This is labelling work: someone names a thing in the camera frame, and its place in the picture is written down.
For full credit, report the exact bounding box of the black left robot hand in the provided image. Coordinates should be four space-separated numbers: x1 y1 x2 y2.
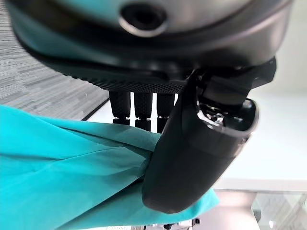
5 0 297 215

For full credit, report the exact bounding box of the teal bed cloth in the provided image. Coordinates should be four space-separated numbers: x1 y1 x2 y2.
0 105 220 230

